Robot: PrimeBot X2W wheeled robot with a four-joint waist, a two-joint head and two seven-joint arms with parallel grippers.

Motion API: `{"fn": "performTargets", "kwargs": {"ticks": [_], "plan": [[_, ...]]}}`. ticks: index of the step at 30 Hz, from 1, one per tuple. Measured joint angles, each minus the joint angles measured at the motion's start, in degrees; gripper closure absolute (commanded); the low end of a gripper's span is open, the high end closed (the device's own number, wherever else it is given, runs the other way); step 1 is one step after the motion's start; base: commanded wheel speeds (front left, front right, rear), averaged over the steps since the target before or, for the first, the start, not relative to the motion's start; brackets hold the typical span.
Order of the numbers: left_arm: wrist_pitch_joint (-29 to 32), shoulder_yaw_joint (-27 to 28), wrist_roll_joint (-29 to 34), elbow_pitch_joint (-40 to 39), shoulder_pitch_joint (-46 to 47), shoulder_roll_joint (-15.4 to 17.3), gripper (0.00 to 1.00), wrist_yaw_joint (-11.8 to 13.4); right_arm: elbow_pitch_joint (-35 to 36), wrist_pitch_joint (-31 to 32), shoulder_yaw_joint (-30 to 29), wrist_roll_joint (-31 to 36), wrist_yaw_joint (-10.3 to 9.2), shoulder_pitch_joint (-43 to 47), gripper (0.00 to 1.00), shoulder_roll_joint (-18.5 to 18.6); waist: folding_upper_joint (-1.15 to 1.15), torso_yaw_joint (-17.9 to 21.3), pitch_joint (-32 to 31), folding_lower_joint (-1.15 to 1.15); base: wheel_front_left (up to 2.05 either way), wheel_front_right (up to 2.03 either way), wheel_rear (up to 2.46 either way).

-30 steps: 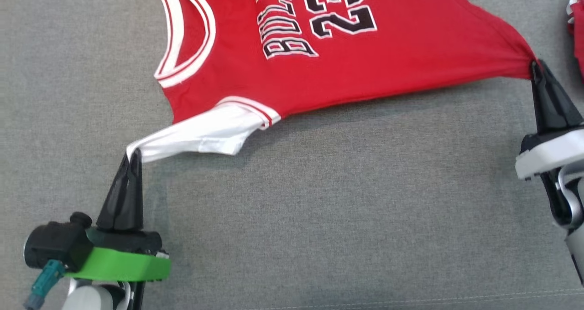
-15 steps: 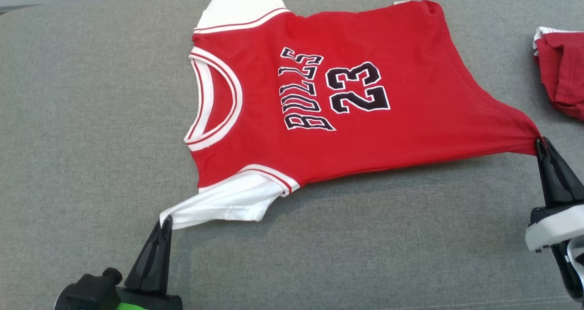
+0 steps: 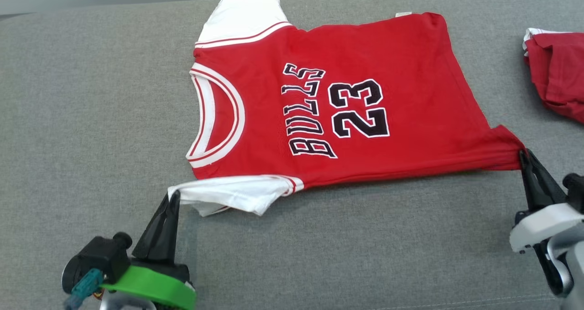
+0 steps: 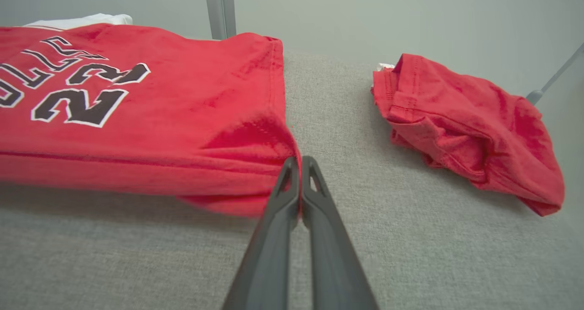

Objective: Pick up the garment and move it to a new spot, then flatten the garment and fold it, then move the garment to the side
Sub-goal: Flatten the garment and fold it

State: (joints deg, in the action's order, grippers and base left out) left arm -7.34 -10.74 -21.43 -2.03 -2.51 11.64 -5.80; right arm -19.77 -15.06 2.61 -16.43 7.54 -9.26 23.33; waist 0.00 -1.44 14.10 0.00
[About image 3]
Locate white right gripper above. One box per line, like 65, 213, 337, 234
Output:
509, 149, 584, 256

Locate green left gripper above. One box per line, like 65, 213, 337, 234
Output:
100, 190, 198, 310

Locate red shorts with white stripe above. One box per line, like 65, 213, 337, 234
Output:
521, 27, 584, 125

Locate teal plug left camera cable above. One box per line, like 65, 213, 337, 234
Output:
64, 269, 105, 310

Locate red Bulls 23 jersey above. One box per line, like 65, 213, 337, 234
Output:
167, 0, 528, 218

